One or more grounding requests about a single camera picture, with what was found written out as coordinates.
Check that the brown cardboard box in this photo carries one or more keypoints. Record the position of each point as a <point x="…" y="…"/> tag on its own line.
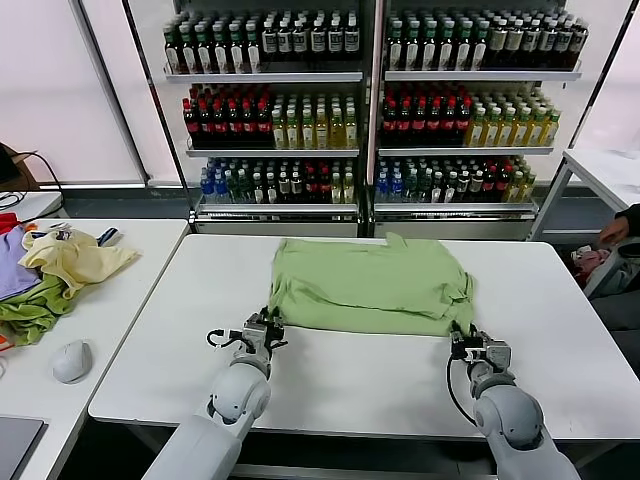
<point x="22" y="172"/>

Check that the small red label cola bottle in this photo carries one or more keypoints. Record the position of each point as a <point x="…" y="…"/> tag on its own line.
<point x="325" y="190"/>
<point x="311" y="190"/>
<point x="502" y="189"/>
<point x="489" y="189"/>

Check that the small dark green bottle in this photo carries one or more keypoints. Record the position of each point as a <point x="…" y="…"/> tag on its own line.
<point x="231" y="190"/>
<point x="411" y="189"/>
<point x="243" y="190"/>
<point x="425" y="189"/>

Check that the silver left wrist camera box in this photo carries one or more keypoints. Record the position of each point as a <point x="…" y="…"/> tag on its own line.
<point x="256" y="332"/>

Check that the metal drink display shelf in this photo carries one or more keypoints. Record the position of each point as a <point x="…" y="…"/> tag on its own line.
<point x="265" y="77"/>
<point x="480" y="76"/>

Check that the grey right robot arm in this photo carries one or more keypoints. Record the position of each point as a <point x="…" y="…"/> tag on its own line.
<point x="510" y="415"/>

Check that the pale yellow shirt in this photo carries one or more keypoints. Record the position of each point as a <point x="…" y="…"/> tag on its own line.
<point x="80" y="260"/>

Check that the grey laundry bin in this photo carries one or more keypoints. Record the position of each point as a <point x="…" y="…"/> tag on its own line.
<point x="612" y="280"/>

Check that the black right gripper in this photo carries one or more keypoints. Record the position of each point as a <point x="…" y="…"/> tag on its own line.
<point x="467" y="347"/>

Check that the grey window mullion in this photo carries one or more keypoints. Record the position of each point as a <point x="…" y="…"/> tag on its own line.
<point x="116" y="95"/>

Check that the dark slanted pole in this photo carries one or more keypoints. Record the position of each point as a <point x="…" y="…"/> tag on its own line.
<point x="604" y="75"/>
<point x="152" y="100"/>

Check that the white table grey legs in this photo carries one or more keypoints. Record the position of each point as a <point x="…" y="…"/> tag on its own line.
<point x="549" y="200"/>

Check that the white cap dark drink bottle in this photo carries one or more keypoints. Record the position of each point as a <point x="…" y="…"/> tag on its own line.
<point x="563" y="42"/>
<point x="578" y="42"/>
<point x="531" y="42"/>
<point x="547" y="42"/>

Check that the red garment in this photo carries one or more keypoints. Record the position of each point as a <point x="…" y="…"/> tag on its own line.
<point x="6" y="222"/>

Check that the orange cloth piece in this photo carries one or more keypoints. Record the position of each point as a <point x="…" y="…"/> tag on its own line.
<point x="4" y="344"/>
<point x="31" y="228"/>

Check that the white tag bundle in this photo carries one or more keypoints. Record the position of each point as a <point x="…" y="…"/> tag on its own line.
<point x="61" y="232"/>

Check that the small blue water bottle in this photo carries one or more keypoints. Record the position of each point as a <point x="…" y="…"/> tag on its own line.
<point x="396" y="189"/>
<point x="382" y="189"/>
<point x="219" y="190"/>
<point x="205" y="190"/>

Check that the small white cap dark bottle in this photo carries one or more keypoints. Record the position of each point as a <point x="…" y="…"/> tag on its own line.
<point x="437" y="189"/>
<point x="450" y="189"/>
<point x="284" y="190"/>
<point x="296" y="190"/>
<point x="476" y="189"/>
<point x="463" y="189"/>
<point x="271" y="190"/>
<point x="258" y="190"/>

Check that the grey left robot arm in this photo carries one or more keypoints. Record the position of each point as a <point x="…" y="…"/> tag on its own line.
<point x="235" y="395"/>

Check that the olive green garment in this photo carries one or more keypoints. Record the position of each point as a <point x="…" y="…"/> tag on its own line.
<point x="30" y="315"/>

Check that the white cap yellow tea bottle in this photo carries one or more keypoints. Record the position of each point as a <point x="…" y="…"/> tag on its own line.
<point x="322" y="131"/>
<point x="277" y="131"/>
<point x="307" y="131"/>
<point x="336" y="131"/>
<point x="351" y="131"/>
<point x="292" y="131"/>

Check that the light green button shirt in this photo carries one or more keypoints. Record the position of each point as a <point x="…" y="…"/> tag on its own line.
<point x="370" y="285"/>

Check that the red cap cola bottle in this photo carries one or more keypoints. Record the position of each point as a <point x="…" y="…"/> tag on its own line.
<point x="404" y="122"/>
<point x="205" y="125"/>
<point x="235" y="125"/>
<point x="419" y="122"/>
<point x="434" y="122"/>
<point x="263" y="125"/>
<point x="389" y="122"/>
<point x="449" y="122"/>
<point x="249" y="125"/>
<point x="220" y="125"/>
<point x="464" y="122"/>
<point x="189" y="125"/>

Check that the bystander hand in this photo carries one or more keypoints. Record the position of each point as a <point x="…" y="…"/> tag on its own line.
<point x="615" y="234"/>

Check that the beige label dark bottle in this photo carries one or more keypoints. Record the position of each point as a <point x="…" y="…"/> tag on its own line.
<point x="513" y="42"/>
<point x="496" y="42"/>

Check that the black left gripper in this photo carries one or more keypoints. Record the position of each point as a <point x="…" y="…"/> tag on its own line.
<point x="276" y="335"/>

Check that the pink garment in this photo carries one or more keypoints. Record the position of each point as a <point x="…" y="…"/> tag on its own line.
<point x="590" y="260"/>

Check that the purple garment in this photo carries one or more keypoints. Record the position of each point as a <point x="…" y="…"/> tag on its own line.
<point x="15" y="270"/>

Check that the green cap dark tea bottle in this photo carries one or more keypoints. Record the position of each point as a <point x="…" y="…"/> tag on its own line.
<point x="220" y="55"/>
<point x="172" y="55"/>
<point x="204" y="55"/>
<point x="446" y="52"/>
<point x="429" y="52"/>
<point x="463" y="52"/>
<point x="253" y="55"/>
<point x="188" y="55"/>
<point x="479" y="52"/>
<point x="395" y="52"/>
<point x="237" y="55"/>
<point x="412" y="52"/>

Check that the small yellow drink bottle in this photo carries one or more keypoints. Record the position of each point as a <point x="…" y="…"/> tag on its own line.
<point x="527" y="189"/>
<point x="515" y="189"/>
<point x="348" y="190"/>
<point x="336" y="190"/>

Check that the green cap yellow tea bottle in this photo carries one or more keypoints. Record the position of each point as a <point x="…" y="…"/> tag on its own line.
<point x="491" y="131"/>
<point x="550" y="131"/>
<point x="506" y="131"/>
<point x="521" y="131"/>
<point x="536" y="131"/>
<point x="476" y="131"/>

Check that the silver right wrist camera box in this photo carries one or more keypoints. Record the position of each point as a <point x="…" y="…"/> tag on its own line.
<point x="500" y="356"/>

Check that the grey computer mouse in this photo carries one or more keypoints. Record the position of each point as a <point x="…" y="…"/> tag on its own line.
<point x="72" y="362"/>

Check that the blue white striped cloth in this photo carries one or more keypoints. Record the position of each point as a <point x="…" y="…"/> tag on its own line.
<point x="107" y="236"/>

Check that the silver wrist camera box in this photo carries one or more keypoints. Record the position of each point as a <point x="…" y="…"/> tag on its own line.
<point x="256" y="332"/>
<point x="500" y="356"/>

